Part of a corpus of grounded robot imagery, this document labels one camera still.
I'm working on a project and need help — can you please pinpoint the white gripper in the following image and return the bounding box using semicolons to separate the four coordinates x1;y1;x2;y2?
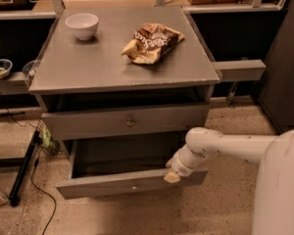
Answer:
164;149;203;184

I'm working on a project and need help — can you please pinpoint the grey drawer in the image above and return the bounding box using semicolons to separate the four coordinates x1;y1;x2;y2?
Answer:
57;133;208;199
42;103;210;140

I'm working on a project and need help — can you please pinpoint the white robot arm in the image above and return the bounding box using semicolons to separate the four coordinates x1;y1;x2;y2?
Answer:
164;127;294;235

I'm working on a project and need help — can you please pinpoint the grey drawer cabinet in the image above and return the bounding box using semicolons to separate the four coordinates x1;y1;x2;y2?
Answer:
27;5;221;178

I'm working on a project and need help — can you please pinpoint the grey top drawer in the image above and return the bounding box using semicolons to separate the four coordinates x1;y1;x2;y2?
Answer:
42;103;210;140

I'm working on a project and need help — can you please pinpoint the grey side shelf bar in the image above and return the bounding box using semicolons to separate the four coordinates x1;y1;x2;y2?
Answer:
213;60;267;82

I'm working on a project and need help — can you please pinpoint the brown chip bag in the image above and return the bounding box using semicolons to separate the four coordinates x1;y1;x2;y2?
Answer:
122;23;185;65

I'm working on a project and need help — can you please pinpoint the black metal table leg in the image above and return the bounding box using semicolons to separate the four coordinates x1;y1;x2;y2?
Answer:
9;130;39;208

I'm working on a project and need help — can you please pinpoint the white ceramic bowl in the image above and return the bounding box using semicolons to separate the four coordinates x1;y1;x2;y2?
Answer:
66;13;99;40

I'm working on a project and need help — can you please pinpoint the clear plastic cup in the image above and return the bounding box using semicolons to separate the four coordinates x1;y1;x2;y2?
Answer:
22;60;40;76

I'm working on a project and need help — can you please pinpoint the grey left shelf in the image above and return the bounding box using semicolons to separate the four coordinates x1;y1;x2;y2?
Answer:
0;71;28;96

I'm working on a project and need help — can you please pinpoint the blue patterned bowl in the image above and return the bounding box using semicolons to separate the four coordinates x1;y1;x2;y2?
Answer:
0;59;13;79

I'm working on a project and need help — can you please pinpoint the wire basket with green item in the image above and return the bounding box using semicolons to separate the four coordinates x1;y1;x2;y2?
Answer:
37;120;61;156

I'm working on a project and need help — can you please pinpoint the black floor cable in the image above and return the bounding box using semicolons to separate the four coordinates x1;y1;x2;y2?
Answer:
0;81;58;235

